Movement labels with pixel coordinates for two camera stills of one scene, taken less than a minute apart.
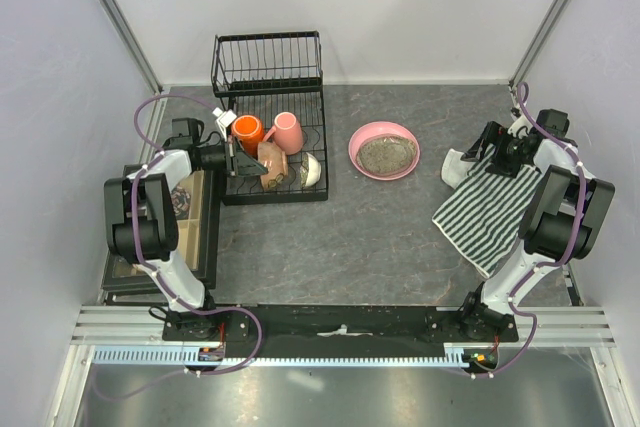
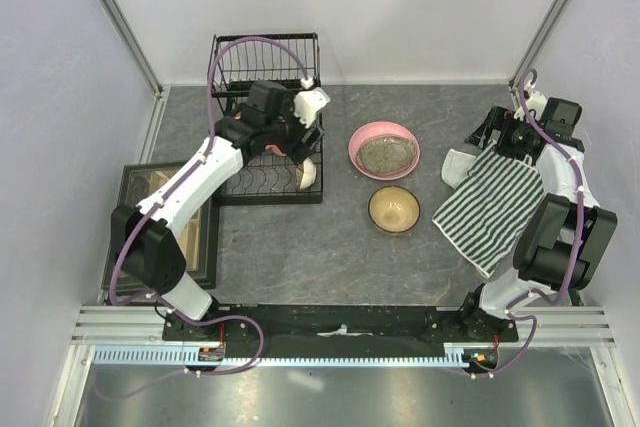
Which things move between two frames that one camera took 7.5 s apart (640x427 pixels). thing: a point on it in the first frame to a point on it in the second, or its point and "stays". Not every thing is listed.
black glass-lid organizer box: [196, 201] stays
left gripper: [239, 162] to [297, 150]
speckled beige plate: [386, 154] stays
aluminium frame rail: [534, 326] stays
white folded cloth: [454, 170] stays
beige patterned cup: [275, 161] to [394, 209]
